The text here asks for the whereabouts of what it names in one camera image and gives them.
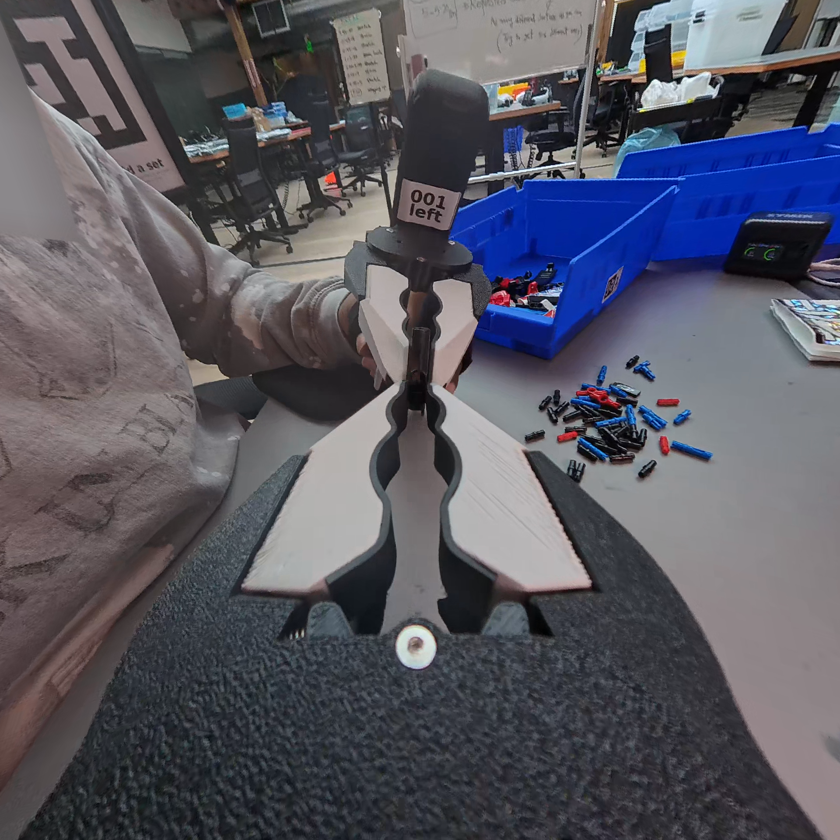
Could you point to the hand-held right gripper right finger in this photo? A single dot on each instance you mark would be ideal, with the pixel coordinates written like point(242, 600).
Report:
point(518, 525)

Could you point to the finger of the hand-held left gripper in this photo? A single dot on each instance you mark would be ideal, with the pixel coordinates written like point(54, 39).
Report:
point(384, 308)
point(459, 321)

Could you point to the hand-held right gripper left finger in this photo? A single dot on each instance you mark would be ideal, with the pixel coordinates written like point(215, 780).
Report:
point(308, 525)

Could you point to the person's left forearm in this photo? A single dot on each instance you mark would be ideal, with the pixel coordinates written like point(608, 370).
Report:
point(262, 315)

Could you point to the grey desk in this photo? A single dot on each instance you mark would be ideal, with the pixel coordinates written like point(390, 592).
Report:
point(722, 558)

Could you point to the background wooden desk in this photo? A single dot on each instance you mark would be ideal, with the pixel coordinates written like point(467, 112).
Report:
point(754, 65)

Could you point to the person's left hand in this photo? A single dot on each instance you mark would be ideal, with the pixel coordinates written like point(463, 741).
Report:
point(363, 351)

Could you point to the heap of red black bricks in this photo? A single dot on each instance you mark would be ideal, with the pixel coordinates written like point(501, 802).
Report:
point(525, 292)

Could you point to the black office chair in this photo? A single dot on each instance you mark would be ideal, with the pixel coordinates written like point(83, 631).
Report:
point(558, 141)
point(325, 151)
point(361, 134)
point(253, 170)

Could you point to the paper flip chart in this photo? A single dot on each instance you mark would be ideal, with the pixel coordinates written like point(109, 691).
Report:
point(361, 59)

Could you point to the whiteboard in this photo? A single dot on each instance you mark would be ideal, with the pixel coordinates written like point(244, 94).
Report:
point(499, 39)

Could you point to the pile of black blue pins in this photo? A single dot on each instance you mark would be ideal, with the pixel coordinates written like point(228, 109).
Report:
point(610, 433)

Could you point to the blue plastic bin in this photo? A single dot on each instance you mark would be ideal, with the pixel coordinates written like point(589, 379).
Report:
point(735, 197)
point(590, 262)

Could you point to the light blue plastic bag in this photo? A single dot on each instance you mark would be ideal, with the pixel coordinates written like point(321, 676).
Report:
point(646, 148)

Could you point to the white plastic bags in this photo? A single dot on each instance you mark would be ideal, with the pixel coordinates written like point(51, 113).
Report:
point(682, 88)

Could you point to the person's grey printed sweatshirt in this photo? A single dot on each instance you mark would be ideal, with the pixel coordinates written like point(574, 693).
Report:
point(98, 394)

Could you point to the stack of clear storage boxes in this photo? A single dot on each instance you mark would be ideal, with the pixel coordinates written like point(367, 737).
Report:
point(722, 26)

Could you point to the black device with green display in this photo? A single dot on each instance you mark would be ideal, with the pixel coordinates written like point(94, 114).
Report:
point(774, 246)

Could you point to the small printed paper booklet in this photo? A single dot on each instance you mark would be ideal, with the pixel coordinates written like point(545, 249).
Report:
point(810, 328)

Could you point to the framed black white marker sign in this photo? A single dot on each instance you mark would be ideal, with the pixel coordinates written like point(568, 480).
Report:
point(79, 79)

